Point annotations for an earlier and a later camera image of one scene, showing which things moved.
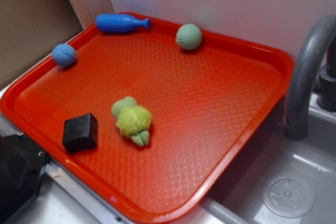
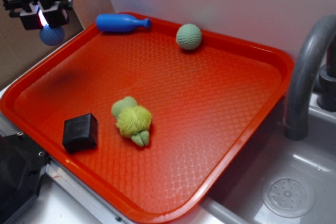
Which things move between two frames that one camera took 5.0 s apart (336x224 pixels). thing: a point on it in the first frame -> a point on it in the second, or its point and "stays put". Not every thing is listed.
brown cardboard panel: x=40 y=11 stays put
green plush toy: x=133 y=120 stays put
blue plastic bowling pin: x=120 y=23 stays put
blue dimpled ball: x=63 y=55 -> x=52 y=36
